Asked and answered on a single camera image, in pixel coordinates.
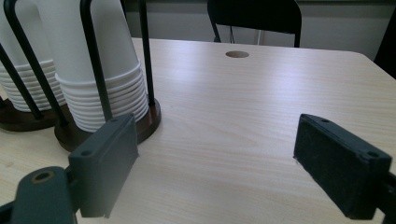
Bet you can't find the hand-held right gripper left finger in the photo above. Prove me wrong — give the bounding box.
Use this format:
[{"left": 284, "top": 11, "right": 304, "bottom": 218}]
[{"left": 67, "top": 112, "right": 140, "bottom": 218}]

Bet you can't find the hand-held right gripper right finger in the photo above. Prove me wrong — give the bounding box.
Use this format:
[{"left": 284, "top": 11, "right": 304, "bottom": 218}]
[{"left": 292, "top": 113, "right": 393, "bottom": 221}]

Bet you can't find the black wire wooden-base cup holder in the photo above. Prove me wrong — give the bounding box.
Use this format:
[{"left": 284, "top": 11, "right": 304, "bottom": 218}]
[
  {"left": 0, "top": 43, "right": 68, "bottom": 133},
  {"left": 3, "top": 0, "right": 163, "bottom": 153}
]

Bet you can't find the stack of white paper cups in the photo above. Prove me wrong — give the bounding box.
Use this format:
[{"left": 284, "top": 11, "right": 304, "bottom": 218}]
[
  {"left": 36, "top": 0, "right": 150, "bottom": 133},
  {"left": 0, "top": 0, "right": 67, "bottom": 113}
]

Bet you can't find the black chair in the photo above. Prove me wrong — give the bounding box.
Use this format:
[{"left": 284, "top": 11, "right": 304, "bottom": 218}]
[{"left": 206, "top": 0, "right": 303, "bottom": 49}]

